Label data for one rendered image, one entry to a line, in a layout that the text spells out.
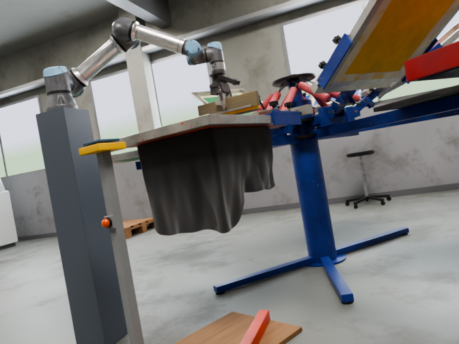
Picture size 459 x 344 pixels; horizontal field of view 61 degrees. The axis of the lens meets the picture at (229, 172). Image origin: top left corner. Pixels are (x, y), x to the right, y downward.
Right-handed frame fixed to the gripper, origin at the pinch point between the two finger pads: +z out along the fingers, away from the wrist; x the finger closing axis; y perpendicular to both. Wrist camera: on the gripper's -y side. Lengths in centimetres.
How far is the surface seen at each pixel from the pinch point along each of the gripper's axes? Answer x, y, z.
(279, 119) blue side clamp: 2.8, -30.5, 12.0
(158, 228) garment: 47, 17, 53
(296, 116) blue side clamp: -16.0, -30.6, 10.5
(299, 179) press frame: -79, 3, 48
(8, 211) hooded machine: -157, 604, 50
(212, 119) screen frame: 55, -29, 12
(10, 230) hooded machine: -155, 603, 83
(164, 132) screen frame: 57, -6, 13
